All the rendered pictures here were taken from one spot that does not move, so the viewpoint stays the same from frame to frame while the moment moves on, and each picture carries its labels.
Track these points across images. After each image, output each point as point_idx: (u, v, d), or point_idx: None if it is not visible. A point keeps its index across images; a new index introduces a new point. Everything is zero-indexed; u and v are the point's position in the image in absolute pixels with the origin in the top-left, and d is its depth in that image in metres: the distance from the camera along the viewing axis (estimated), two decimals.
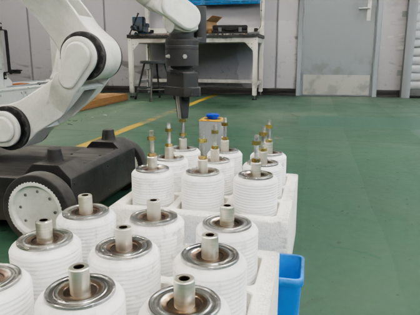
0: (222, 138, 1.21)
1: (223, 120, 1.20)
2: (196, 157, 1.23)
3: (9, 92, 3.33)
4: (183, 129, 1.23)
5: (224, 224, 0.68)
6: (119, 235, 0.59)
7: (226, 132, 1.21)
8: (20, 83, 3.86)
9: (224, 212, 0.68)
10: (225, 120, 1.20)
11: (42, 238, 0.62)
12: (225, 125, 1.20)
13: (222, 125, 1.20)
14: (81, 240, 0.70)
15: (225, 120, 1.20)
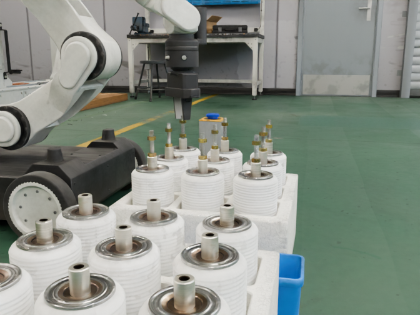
0: (222, 138, 1.21)
1: (223, 120, 1.20)
2: (196, 157, 1.23)
3: (9, 92, 3.33)
4: (182, 130, 1.23)
5: (224, 224, 0.68)
6: (119, 235, 0.59)
7: (226, 132, 1.21)
8: (20, 83, 3.86)
9: (224, 212, 0.68)
10: (225, 120, 1.20)
11: (42, 238, 0.62)
12: (225, 125, 1.20)
13: (222, 125, 1.20)
14: (81, 240, 0.70)
15: (225, 120, 1.20)
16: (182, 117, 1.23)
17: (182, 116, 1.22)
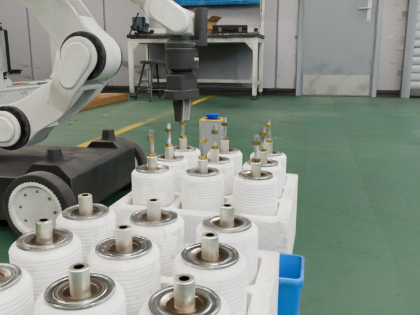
0: (222, 138, 1.21)
1: (223, 120, 1.20)
2: (196, 157, 1.23)
3: (9, 92, 3.33)
4: (184, 131, 1.24)
5: (224, 224, 0.68)
6: (119, 235, 0.59)
7: (226, 132, 1.21)
8: (20, 83, 3.86)
9: (224, 212, 0.68)
10: (225, 120, 1.20)
11: (42, 238, 0.62)
12: (225, 125, 1.20)
13: (222, 125, 1.20)
14: (81, 240, 0.70)
15: (225, 120, 1.20)
16: (184, 118, 1.23)
17: (184, 117, 1.23)
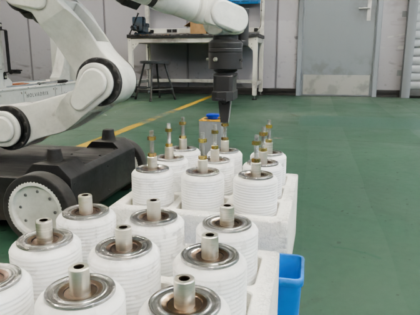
0: (225, 139, 1.21)
1: None
2: (196, 157, 1.23)
3: (9, 92, 3.33)
4: (182, 132, 1.24)
5: (224, 224, 0.68)
6: (119, 235, 0.59)
7: (224, 132, 1.21)
8: (20, 83, 3.86)
9: (224, 212, 0.68)
10: None
11: (42, 238, 0.62)
12: (228, 125, 1.21)
13: (227, 125, 1.20)
14: (81, 240, 0.70)
15: None
16: (181, 119, 1.23)
17: (181, 118, 1.23)
